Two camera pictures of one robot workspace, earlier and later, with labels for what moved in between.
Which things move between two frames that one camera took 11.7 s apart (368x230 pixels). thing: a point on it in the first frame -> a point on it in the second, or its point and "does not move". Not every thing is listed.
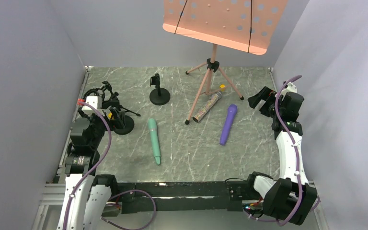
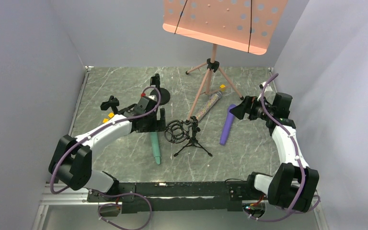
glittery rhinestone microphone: x=206 y=108 does not move
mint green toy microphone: x=153 y=127 does not move
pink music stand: x=247 y=26 does not move
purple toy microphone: x=230 y=114 does not move
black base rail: x=225 y=196 does not move
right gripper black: x=264 y=99 -> x=248 y=108
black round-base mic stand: x=158 y=96 does not move
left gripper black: x=116 y=113 -> x=158 y=122
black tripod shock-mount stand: x=109 y=99 -> x=178 y=132
